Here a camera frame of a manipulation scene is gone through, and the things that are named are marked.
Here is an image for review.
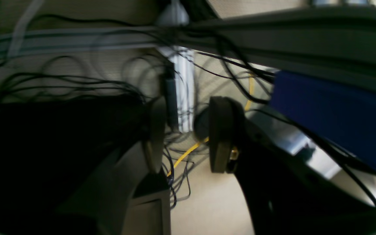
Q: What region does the yellow cable on floor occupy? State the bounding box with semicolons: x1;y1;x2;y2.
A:
167;73;257;177

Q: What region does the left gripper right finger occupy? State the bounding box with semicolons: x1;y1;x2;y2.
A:
209;96;376;235

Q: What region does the blue box under desk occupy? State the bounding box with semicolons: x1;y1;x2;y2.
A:
270;71;376;171

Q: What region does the white vertical post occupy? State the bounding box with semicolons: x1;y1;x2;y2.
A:
156;0;195;133

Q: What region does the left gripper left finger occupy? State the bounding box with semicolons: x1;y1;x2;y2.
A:
0;96;167;235

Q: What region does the grey desk frame beam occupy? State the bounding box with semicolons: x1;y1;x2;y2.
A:
173;6;376;92

